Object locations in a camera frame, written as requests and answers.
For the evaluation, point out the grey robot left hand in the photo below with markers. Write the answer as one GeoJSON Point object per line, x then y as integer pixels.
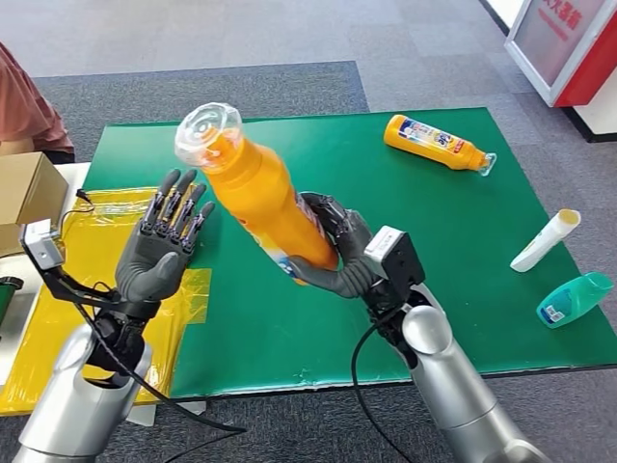
{"type": "Point", "coordinates": [149, 262]}

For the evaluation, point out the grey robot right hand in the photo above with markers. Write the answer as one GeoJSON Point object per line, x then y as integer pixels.
{"type": "Point", "coordinates": [354, 249]}

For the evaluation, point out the large orange detergent bottle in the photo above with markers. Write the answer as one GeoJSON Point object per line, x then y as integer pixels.
{"type": "Point", "coordinates": [265, 198]}

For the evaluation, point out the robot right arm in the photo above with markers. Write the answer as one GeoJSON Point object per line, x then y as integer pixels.
{"type": "Point", "coordinates": [453, 383]}

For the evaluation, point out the yellow bottle with clear cap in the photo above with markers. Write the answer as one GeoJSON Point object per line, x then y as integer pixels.
{"type": "Point", "coordinates": [434, 144]}

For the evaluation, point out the teal plastic bottle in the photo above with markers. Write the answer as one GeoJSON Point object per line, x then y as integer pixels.
{"type": "Point", "coordinates": [573, 300]}

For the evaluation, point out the green table mat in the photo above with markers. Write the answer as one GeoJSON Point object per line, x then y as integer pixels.
{"type": "Point", "coordinates": [385, 287]}

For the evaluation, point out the yellow plastic bag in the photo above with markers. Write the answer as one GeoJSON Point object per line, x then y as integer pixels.
{"type": "Point", "coordinates": [96, 243]}

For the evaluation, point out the white sheet under mat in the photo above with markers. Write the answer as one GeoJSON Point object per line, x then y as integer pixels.
{"type": "Point", "coordinates": [145, 415]}

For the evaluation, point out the brown cardboard box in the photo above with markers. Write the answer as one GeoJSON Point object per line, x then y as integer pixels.
{"type": "Point", "coordinates": [24, 192]}

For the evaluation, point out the dark green container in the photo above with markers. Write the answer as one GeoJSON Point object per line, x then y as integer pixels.
{"type": "Point", "coordinates": [7, 297]}

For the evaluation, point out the person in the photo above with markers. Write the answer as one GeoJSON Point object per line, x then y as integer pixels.
{"type": "Point", "coordinates": [24, 108]}

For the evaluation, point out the white tube with yellow end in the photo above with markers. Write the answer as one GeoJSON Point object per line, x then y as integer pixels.
{"type": "Point", "coordinates": [542, 243]}

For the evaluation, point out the red and white cabinet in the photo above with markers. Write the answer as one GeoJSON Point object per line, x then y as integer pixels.
{"type": "Point", "coordinates": [569, 45]}

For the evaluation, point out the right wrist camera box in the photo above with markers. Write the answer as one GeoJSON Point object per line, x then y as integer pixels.
{"type": "Point", "coordinates": [395, 255]}

